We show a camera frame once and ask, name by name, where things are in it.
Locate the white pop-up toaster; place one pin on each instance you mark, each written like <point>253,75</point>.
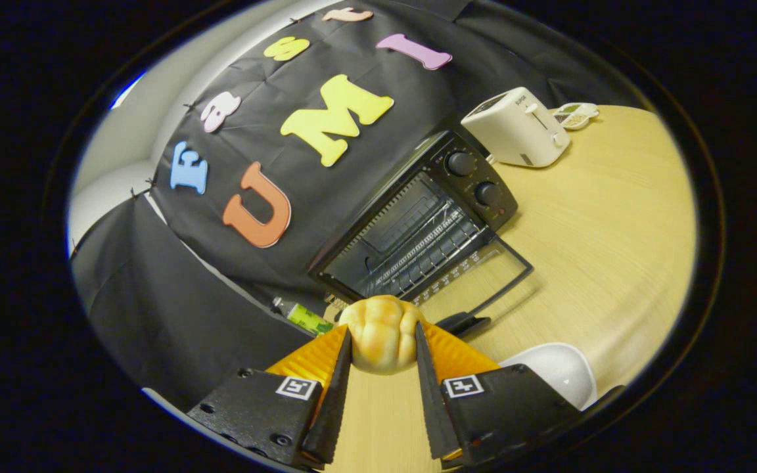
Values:
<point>516,131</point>

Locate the green label water bottle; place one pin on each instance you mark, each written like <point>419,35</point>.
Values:
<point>309,318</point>

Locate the golden bread roll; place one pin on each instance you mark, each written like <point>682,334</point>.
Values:
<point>382,335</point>

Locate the white plate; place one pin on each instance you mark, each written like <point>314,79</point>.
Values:
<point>556,371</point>

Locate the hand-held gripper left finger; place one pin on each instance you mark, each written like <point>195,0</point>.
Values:
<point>332,414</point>

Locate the black toaster oven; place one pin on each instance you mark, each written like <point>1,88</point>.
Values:
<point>477,177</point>

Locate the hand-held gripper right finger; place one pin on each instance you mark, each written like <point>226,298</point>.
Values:
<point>432,414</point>

